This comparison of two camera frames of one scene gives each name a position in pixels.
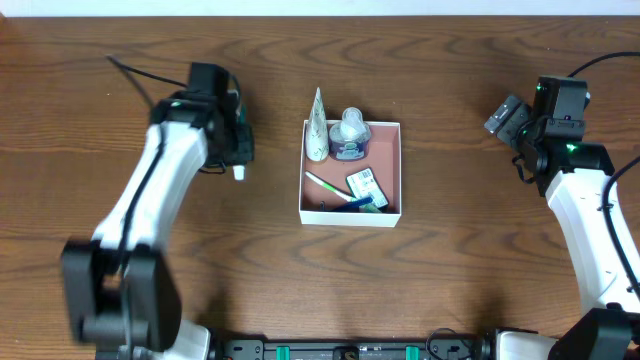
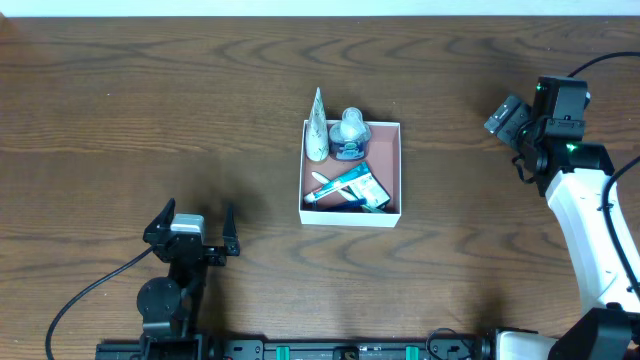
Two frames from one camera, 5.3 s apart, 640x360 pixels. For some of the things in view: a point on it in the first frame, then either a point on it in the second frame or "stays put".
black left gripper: (242, 145) to (191, 251)
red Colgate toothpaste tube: (244, 143) to (363, 169)
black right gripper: (507, 118) stays put
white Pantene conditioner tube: (317, 138) stays put
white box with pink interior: (383, 157) stays put
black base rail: (281, 348) stays put
